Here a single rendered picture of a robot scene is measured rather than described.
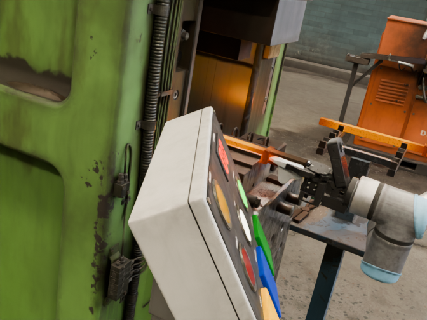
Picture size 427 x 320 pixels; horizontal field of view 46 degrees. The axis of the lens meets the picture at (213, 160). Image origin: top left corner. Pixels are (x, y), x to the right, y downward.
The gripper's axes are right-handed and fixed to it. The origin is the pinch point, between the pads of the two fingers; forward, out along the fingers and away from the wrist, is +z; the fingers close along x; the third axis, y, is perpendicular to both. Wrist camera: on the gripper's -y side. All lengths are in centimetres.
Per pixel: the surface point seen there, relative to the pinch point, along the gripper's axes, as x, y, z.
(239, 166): -8.5, 2.4, 5.7
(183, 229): -74, -17, -12
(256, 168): -4.4, 3.2, 2.9
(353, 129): 57, 2, -9
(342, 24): 744, 15, 142
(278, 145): 14.5, 2.2, 3.9
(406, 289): 143, 97, -50
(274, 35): -11.5, -28.8, 4.3
